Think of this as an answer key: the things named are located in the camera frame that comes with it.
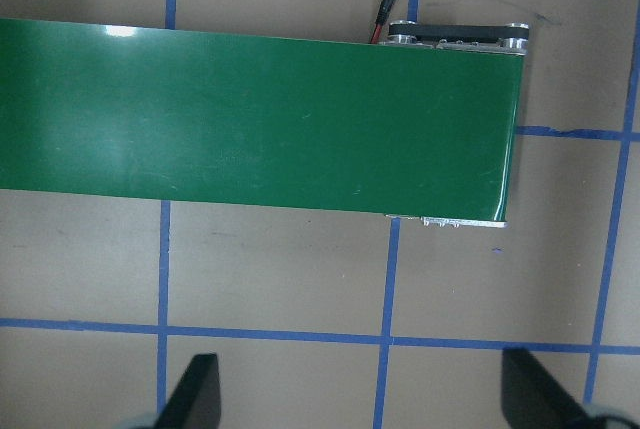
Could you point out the green belt conveyor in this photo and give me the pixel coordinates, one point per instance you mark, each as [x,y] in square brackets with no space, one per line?
[250,124]

